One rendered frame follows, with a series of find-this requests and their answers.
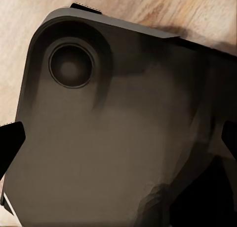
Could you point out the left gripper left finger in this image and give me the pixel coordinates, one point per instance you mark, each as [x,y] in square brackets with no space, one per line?
[12,136]

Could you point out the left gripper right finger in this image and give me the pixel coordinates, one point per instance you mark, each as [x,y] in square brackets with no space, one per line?
[229,137]

